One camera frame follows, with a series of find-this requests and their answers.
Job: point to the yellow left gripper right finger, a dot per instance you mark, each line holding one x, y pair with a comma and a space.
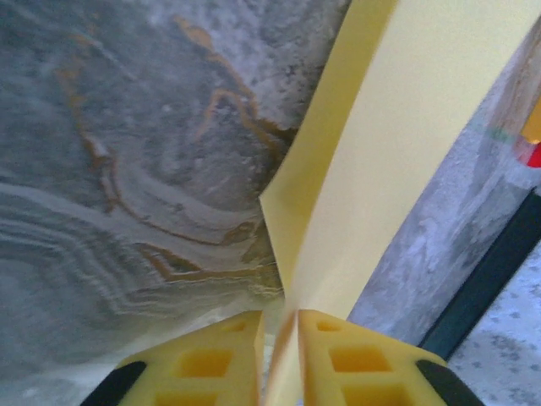
317, 359

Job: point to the red toy block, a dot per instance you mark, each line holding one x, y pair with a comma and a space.
533, 155

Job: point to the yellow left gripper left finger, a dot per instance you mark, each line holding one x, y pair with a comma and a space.
169, 380

